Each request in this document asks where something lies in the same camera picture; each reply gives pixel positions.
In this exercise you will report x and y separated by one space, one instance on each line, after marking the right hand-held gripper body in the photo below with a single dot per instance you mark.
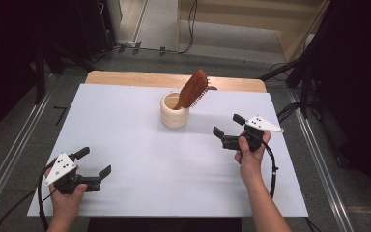
261 124

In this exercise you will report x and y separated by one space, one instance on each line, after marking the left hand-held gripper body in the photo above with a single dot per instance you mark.
61 169

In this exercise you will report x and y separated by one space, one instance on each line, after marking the cream ribbed cup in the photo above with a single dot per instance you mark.
174 117

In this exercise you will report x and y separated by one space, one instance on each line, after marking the brown wooden hairbrush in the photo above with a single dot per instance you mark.
193 88

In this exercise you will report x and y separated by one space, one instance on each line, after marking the person's left hand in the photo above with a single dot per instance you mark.
66 203

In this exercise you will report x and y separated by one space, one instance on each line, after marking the person's right hand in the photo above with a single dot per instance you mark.
251 161

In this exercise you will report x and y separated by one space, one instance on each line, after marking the white board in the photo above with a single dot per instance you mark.
141 161

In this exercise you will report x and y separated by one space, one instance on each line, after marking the person's dark clothing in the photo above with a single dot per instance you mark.
164 225

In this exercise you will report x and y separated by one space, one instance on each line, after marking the light wooden table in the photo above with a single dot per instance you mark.
135 79

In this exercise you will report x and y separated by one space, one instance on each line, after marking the light wooden shelf unit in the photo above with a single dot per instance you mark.
238 19

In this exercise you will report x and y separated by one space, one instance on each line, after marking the black curtain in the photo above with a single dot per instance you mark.
6 64
360 96

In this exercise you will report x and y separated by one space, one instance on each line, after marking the black cabinet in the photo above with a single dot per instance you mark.
93 25

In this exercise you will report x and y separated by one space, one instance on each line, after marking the metal floor rail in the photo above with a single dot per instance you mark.
13 151
319 164

